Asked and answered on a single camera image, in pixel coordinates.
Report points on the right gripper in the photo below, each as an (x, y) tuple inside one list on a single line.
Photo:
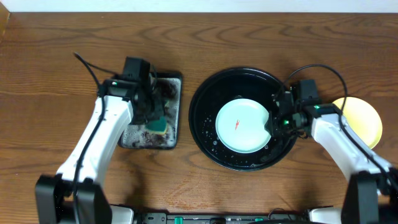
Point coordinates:
[(274, 118)]

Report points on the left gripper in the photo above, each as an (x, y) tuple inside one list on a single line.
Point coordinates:
[(160, 102)]

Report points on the green yellow sponge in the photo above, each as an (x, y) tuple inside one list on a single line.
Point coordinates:
[(158, 126)]

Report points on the light blue plate top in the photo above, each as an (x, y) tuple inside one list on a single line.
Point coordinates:
[(241, 126)]

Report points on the yellow plate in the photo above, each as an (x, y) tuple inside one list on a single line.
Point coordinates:
[(364, 120)]

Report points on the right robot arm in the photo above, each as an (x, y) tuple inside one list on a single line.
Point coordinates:
[(371, 196)]

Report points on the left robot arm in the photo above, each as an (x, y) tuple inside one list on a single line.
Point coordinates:
[(75, 193)]

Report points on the black rectangular soapy tray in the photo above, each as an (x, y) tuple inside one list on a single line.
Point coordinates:
[(135, 136)]

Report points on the black round tray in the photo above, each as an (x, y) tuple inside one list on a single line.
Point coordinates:
[(215, 92)]

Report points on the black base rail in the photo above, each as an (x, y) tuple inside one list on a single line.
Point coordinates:
[(164, 218)]

